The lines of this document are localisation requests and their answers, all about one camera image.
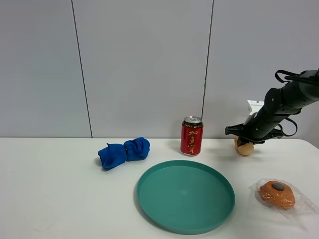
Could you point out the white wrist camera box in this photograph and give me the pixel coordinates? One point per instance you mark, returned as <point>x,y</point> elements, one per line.
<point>254,106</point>

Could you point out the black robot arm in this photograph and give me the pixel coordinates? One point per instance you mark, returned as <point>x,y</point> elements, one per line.
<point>299,91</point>

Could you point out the teal round plate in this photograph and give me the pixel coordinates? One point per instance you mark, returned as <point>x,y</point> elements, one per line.
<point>185,197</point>

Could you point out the blue rolled cloth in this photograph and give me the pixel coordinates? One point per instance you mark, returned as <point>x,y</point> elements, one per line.
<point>116,154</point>

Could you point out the orange bun in plastic wrapper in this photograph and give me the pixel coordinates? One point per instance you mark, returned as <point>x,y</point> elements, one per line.
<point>280,203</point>

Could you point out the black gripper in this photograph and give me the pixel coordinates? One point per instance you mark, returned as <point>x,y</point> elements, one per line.
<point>257,130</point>

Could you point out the red beverage can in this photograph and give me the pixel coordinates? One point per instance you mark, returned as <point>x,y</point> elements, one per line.
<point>191,135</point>

